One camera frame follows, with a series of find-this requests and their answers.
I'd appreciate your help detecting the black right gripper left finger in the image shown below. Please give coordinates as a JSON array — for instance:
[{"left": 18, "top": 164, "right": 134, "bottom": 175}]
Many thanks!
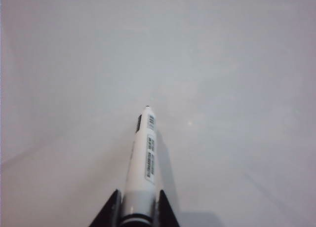
[{"left": 88, "top": 189, "right": 124, "bottom": 227}]

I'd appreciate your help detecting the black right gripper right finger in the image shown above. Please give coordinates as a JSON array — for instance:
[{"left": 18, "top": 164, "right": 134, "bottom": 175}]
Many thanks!
[{"left": 156, "top": 189, "right": 181, "bottom": 227}]

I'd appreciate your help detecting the large white glass whiteboard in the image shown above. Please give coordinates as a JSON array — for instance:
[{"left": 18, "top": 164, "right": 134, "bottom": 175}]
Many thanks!
[{"left": 0, "top": 0, "right": 316, "bottom": 227}]

